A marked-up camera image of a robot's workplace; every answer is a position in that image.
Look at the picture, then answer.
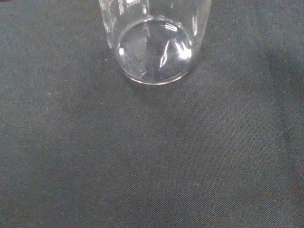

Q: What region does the black table cloth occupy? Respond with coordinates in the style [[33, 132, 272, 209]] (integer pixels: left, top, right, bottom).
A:
[[0, 0, 304, 228]]

